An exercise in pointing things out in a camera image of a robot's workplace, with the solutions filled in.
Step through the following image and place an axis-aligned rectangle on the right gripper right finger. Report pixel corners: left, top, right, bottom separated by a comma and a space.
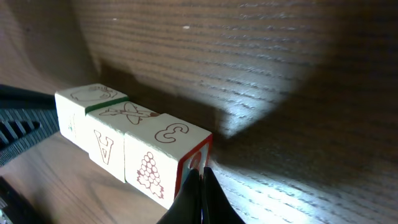
201, 167, 245, 224

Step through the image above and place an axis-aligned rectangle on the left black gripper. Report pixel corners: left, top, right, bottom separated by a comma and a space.
1, 85, 60, 224

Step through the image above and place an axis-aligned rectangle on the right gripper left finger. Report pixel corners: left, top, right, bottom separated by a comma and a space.
157, 169, 201, 224

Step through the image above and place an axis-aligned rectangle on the red edged grape block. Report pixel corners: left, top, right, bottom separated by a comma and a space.
124, 114, 213, 209

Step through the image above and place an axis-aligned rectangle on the yellow edged white block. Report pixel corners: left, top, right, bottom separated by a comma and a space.
85, 101, 159, 182

